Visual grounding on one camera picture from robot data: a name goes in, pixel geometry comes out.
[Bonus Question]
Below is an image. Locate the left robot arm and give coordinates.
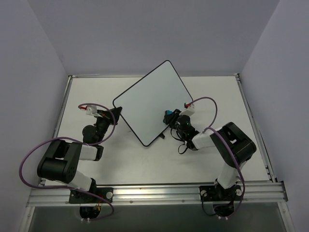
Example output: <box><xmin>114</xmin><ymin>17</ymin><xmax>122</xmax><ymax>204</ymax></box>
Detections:
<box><xmin>37</xmin><ymin>105</ymin><xmax>122</xmax><ymax>203</ymax></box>

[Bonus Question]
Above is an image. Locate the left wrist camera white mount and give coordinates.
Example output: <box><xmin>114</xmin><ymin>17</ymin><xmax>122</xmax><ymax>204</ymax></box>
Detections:
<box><xmin>86</xmin><ymin>105</ymin><xmax>98</xmax><ymax>116</ymax></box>

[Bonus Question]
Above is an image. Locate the aluminium front frame rail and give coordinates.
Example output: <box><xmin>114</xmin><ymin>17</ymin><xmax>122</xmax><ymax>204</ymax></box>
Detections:
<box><xmin>27</xmin><ymin>181</ymin><xmax>288</xmax><ymax>207</ymax></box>

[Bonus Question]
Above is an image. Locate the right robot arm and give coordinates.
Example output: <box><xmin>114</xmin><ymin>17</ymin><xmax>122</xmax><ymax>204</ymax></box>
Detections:
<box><xmin>163</xmin><ymin>109</ymin><xmax>257</xmax><ymax>200</ymax></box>

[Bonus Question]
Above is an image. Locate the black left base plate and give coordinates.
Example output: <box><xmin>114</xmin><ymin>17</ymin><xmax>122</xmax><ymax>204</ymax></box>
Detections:
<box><xmin>69</xmin><ymin>187</ymin><xmax>114</xmax><ymax>204</ymax></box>

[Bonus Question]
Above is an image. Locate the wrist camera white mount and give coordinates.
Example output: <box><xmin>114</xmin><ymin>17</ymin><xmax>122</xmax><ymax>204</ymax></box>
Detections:
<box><xmin>179</xmin><ymin>103</ymin><xmax>195</xmax><ymax>116</ymax></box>
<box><xmin>86</xmin><ymin>105</ymin><xmax>98</xmax><ymax>116</ymax></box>

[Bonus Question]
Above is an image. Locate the white whiteboard black frame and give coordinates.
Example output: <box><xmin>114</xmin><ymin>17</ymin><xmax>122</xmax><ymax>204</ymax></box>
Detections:
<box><xmin>112</xmin><ymin>60</ymin><xmax>193</xmax><ymax>147</ymax></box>

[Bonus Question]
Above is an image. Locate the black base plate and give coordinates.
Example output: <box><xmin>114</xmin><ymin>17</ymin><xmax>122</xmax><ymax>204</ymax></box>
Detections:
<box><xmin>199</xmin><ymin>184</ymin><xmax>242</xmax><ymax>202</ymax></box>
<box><xmin>69</xmin><ymin>187</ymin><xmax>114</xmax><ymax>204</ymax></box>

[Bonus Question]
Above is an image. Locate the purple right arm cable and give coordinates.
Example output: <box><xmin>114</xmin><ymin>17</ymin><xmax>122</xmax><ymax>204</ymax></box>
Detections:
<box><xmin>183</xmin><ymin>96</ymin><xmax>246</xmax><ymax>216</ymax></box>

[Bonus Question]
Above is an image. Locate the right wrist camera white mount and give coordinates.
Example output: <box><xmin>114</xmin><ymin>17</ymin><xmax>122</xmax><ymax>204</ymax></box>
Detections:
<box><xmin>179</xmin><ymin>103</ymin><xmax>195</xmax><ymax>116</ymax></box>

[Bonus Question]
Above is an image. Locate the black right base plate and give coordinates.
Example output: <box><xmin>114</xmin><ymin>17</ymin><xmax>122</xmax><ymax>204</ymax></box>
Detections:
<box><xmin>199</xmin><ymin>184</ymin><xmax>242</xmax><ymax>202</ymax></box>

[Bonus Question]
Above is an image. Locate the thin black gripper wire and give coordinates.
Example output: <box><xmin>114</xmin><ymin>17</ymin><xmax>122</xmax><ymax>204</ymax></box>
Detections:
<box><xmin>170</xmin><ymin>128</ymin><xmax>194</xmax><ymax>155</ymax></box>

